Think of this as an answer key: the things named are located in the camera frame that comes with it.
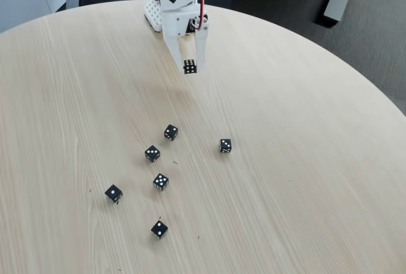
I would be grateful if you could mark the black die showing six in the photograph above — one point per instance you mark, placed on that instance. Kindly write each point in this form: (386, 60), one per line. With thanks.
(189, 66)

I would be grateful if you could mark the black die showing two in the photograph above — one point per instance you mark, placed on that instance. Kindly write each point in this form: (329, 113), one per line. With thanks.
(171, 132)
(159, 229)

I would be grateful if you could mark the black die showing three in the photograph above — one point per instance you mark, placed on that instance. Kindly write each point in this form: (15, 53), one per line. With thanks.
(152, 153)
(225, 145)

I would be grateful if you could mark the black die showing five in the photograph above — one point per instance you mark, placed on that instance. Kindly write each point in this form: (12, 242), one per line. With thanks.
(160, 182)

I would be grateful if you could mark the black die showing one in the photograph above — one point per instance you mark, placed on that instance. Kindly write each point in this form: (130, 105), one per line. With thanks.
(113, 193)

